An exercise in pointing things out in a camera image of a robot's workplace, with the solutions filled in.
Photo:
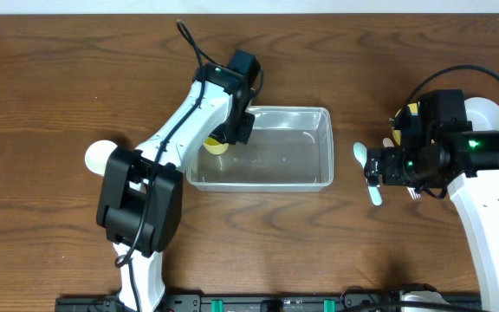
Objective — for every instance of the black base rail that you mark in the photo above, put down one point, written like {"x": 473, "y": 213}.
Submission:
{"x": 348, "y": 299}

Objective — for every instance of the clear plastic storage container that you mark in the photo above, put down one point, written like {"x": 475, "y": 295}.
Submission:
{"x": 290, "y": 149}

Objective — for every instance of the yellow plastic cup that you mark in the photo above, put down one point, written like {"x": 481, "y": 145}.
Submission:
{"x": 214, "y": 147}

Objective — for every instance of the white plastic cup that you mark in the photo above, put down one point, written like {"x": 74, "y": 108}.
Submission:
{"x": 97, "y": 155}

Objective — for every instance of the grey plastic bowl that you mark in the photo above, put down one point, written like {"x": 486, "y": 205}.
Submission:
{"x": 482, "y": 113}

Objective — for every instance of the white plastic fork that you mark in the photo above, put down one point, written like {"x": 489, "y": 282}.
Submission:
{"x": 387, "y": 142}

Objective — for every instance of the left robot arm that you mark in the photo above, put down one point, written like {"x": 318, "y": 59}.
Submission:
{"x": 141, "y": 196}

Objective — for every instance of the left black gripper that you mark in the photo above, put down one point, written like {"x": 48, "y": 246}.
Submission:
{"x": 236, "y": 128}

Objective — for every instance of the yellow plastic bowl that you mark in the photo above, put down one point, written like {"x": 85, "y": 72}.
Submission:
{"x": 406, "y": 125}

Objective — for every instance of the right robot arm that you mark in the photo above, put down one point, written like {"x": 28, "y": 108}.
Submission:
{"x": 439, "y": 148}

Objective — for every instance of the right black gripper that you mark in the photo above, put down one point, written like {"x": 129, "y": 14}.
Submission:
{"x": 373, "y": 167}

